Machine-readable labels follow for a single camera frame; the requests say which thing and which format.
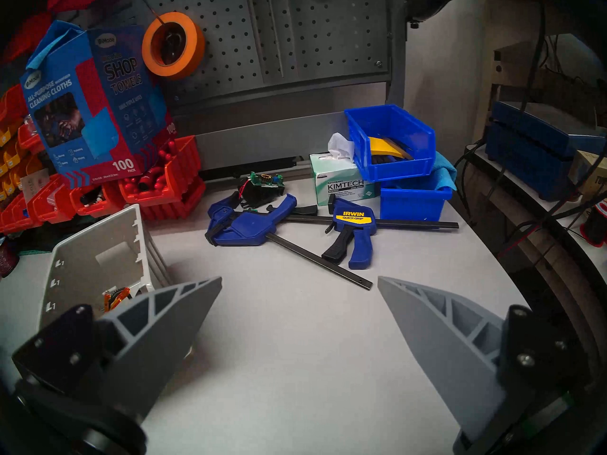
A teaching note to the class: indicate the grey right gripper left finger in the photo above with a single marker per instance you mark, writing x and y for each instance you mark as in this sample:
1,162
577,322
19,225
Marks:
142,345

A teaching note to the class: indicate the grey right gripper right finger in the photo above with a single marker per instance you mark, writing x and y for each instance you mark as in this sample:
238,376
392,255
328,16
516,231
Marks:
450,354

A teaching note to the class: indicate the beige plastic storage bin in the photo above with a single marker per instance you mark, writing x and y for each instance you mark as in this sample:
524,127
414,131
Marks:
95,250

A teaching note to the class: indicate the green white Kimtech wipes box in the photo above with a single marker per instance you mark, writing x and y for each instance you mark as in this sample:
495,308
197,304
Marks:
341,184

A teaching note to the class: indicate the brown cardboard box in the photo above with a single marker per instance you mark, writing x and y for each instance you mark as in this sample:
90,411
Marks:
588,170

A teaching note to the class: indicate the blue cleaning cloths box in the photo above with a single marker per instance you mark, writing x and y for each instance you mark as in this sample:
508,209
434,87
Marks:
95,103

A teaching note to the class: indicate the orange black safety glasses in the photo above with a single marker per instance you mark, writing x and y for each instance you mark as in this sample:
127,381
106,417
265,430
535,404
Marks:
116,297

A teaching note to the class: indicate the red plastic parts bin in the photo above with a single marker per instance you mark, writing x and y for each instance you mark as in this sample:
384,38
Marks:
110,204
52,208
189,205
180,174
14,218

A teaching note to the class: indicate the blue plastic bin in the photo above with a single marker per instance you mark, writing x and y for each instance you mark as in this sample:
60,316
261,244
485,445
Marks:
412,203
403,167

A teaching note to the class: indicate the plain blue bar clamp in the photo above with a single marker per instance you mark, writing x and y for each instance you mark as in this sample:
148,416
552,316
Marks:
246,226

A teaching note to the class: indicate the blue bar clamp yellow label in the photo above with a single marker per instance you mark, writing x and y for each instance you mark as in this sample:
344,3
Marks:
355,217

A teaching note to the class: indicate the teal cloth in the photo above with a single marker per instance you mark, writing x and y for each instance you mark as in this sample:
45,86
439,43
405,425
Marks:
446,172

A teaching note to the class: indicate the black circuit board device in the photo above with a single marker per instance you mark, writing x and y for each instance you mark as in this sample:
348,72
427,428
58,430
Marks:
261,193

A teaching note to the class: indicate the yellow plastic scraper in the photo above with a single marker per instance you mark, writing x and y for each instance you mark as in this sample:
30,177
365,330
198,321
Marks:
384,146

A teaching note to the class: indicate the dark blue equipment case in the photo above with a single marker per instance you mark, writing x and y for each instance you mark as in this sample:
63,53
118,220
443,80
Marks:
531,150

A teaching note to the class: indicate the orange tape roll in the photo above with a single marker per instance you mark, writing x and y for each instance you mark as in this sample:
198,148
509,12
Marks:
192,51

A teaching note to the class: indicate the blue microfiber cloth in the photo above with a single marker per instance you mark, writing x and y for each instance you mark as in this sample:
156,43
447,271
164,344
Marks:
52,41

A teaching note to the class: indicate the grey perforated pegboard panel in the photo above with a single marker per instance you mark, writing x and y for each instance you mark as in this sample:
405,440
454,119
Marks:
308,32

